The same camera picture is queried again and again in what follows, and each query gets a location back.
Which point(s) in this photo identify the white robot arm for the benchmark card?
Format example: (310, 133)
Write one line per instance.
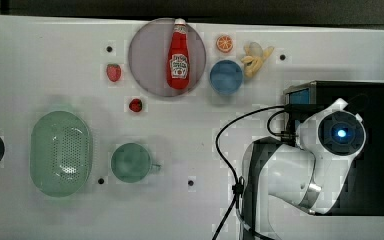
(308, 175)

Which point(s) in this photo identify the blue bowl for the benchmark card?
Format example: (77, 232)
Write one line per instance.
(226, 77)

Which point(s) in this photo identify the red ketchup bottle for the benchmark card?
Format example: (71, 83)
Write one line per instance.
(178, 64)

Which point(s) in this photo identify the small red strawberry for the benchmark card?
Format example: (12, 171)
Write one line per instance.
(136, 105)

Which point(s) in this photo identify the green mug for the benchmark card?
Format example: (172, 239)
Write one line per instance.
(131, 163)

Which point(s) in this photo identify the grey round plate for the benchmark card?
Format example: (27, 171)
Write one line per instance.
(148, 52)

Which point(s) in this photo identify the orange half slice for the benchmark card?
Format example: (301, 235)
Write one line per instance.
(224, 43)

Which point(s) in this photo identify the peeled yellow banana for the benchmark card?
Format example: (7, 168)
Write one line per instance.
(255, 57)

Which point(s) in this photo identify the pink strawberry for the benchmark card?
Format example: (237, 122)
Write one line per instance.
(113, 72)

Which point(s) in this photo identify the green perforated colander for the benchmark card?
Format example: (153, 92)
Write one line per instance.
(60, 154)

